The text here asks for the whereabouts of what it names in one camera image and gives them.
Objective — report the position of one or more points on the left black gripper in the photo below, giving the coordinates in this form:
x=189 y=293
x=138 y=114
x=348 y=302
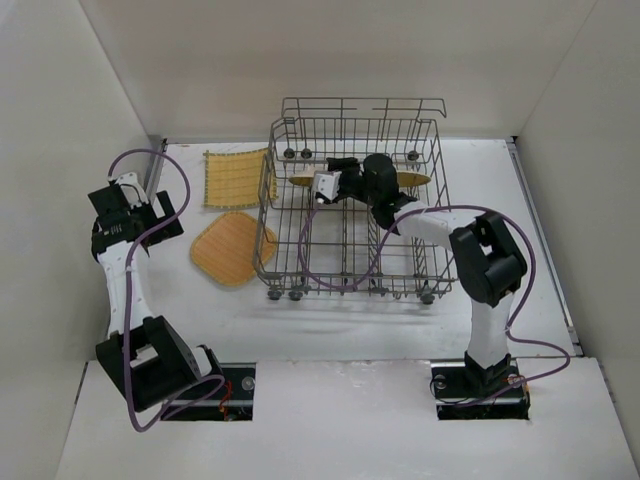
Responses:
x=163 y=220

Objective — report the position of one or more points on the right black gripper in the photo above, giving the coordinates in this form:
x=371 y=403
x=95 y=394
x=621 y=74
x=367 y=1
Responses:
x=345 y=176

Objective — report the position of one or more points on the shovel-shaped woven bamboo plate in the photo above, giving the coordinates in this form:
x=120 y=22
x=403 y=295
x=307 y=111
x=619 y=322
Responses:
x=303 y=179

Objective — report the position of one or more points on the square woven bamboo plate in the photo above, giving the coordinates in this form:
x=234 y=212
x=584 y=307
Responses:
x=225 y=249

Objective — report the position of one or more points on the round woven bamboo plate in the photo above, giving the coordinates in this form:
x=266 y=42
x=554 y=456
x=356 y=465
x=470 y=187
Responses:
x=411 y=179

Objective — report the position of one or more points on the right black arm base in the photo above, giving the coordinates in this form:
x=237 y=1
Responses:
x=459 y=397

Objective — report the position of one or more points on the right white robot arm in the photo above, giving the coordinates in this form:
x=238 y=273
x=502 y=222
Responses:
x=489 y=264

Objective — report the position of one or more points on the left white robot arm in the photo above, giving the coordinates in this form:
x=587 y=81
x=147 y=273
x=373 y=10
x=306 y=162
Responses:
x=142 y=354

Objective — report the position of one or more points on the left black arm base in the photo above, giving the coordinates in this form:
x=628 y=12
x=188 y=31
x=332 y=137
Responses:
x=209 y=401

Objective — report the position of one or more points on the rectangular woven bamboo plate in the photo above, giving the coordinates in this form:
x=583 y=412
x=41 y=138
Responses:
x=233 y=180

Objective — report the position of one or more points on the grey wire dish rack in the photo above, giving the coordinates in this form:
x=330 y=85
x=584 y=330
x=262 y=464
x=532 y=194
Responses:
x=341 y=249

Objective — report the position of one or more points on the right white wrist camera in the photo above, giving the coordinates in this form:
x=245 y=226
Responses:
x=325 y=186

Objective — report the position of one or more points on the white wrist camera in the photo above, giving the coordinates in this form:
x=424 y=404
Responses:
x=325 y=186
x=132 y=189

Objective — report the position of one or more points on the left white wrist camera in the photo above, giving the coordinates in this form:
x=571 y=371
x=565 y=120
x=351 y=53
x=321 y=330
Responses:
x=132 y=189

